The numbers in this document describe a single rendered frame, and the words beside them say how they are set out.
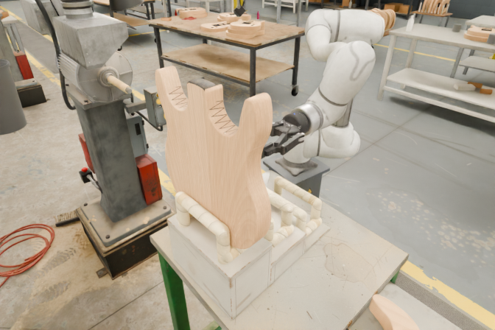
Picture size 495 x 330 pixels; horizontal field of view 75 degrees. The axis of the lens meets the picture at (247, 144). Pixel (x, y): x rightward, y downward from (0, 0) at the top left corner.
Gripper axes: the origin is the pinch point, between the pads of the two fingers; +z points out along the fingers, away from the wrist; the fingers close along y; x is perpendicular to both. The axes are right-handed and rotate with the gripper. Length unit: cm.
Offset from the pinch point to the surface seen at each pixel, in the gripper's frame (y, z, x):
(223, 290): -10.1, 19.1, -29.1
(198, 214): -0.3, 17.8, -11.3
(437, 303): -46, -108, -131
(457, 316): -57, -108, -131
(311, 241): -11.9, -16.8, -37.5
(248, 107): -14.5, 15.0, 20.7
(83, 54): 70, 12, 13
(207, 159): -1.4, 14.8, 3.9
